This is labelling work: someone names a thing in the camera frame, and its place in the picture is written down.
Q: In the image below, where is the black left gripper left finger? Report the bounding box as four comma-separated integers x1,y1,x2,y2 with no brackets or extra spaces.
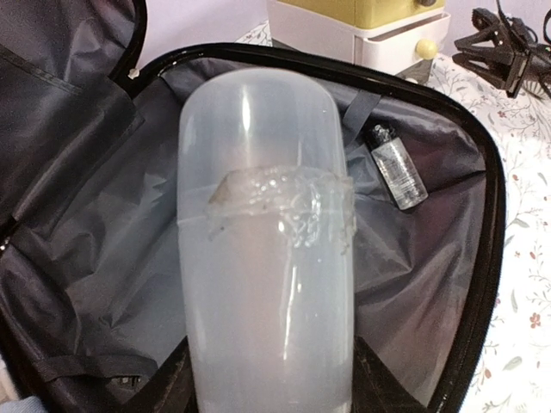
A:
141,343,198,412

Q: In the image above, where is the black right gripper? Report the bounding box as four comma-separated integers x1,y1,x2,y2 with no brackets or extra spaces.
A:
453,8,550,99

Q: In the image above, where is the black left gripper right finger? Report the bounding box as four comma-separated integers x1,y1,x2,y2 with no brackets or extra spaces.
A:
352,336,428,413

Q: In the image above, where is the yellow top drawer box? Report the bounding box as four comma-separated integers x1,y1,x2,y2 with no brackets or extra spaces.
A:
267,0,450,84

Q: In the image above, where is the pink and teal kids suitcase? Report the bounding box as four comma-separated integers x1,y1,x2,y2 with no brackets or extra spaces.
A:
1,1,505,412

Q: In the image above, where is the floral patterned table mat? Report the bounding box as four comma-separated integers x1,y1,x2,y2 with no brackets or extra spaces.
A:
234,21,551,413

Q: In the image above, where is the small clear black-capped vial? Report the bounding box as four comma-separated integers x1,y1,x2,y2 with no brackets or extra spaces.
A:
369,124,428,211

